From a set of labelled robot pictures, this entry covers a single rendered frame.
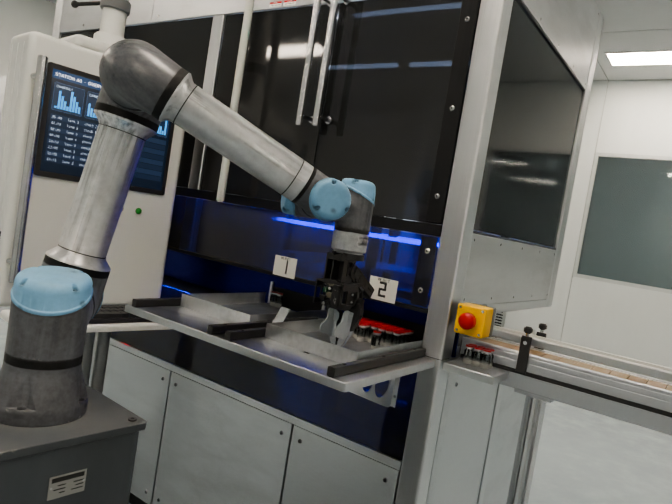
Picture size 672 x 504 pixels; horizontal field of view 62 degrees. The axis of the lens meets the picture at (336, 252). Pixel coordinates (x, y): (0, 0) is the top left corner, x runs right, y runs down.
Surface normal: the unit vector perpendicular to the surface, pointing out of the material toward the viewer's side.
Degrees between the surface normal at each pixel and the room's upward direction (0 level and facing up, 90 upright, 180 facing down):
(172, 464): 90
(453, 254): 90
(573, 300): 90
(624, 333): 90
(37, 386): 72
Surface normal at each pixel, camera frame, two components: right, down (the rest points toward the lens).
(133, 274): 0.73, 0.15
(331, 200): 0.27, 0.10
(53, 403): 0.71, -0.15
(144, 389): -0.57, -0.05
